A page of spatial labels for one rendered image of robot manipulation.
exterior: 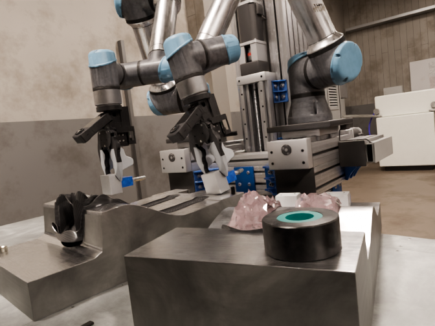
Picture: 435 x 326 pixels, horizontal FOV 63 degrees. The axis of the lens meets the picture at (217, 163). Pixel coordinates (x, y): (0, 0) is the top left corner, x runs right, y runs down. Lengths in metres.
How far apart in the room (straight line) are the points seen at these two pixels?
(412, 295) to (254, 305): 0.25
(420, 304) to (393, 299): 0.03
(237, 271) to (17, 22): 3.12
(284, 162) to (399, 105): 5.88
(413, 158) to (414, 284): 6.26
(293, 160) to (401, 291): 0.62
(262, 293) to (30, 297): 0.36
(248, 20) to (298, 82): 0.38
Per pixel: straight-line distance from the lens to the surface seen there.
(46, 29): 3.45
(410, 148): 6.80
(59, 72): 3.39
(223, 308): 0.40
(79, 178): 3.34
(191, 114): 0.85
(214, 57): 0.92
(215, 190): 0.87
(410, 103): 6.89
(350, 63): 1.13
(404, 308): 0.53
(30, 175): 3.15
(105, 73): 1.04
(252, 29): 1.46
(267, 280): 0.36
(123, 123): 1.06
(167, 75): 1.08
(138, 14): 1.41
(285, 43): 1.48
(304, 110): 1.21
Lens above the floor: 1.04
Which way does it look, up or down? 5 degrees down
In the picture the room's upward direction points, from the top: 7 degrees counter-clockwise
